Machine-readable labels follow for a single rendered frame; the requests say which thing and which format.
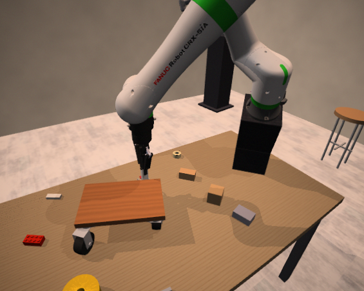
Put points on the wooden dolly with casters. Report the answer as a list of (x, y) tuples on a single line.
[(115, 203)]

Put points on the yellow short cylinder with center hole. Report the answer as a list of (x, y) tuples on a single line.
[(84, 282)]

